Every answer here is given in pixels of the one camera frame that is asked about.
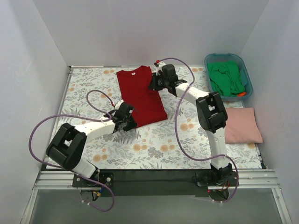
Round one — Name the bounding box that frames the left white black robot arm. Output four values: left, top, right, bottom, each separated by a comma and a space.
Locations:
46, 101, 137, 187

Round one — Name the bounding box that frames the folded pink t shirt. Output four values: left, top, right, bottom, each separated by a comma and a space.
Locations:
225, 108, 263, 144

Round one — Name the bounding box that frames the red t shirt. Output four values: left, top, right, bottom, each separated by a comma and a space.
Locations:
116, 65, 168, 127

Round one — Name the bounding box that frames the green t shirt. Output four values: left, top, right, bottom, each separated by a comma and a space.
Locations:
207, 61, 245, 97

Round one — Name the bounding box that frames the orange cloth item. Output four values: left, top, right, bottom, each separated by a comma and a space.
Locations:
237, 92, 247, 97

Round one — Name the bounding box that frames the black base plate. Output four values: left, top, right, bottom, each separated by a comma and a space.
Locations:
72, 169, 239, 197

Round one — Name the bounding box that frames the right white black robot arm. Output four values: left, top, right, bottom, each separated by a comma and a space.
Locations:
149, 61, 233, 186

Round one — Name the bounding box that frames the teal plastic bin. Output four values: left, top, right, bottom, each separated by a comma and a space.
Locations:
204, 53, 253, 102

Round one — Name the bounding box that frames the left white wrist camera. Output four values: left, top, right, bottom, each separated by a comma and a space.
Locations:
114, 99, 124, 110

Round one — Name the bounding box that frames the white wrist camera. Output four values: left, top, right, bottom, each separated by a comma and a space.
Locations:
154, 60, 166, 76
114, 99, 124, 110

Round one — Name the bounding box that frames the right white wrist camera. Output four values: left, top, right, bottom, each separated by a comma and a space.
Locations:
154, 60, 166, 76

